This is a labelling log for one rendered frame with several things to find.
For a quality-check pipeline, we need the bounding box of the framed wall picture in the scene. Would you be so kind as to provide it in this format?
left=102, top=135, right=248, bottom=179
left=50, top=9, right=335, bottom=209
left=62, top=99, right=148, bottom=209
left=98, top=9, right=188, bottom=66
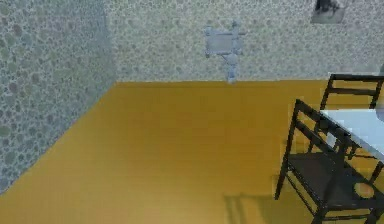
left=310, top=0, right=347, bottom=25

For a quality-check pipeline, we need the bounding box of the black slatted chair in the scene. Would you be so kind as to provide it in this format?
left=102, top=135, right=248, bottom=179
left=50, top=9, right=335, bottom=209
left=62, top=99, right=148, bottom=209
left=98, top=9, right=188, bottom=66
left=274, top=98, right=384, bottom=224
left=307, top=73, right=384, bottom=154

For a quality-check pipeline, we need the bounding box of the white table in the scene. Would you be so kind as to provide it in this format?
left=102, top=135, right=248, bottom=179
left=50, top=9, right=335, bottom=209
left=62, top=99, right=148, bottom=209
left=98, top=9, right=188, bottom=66
left=319, top=108, right=384, bottom=186

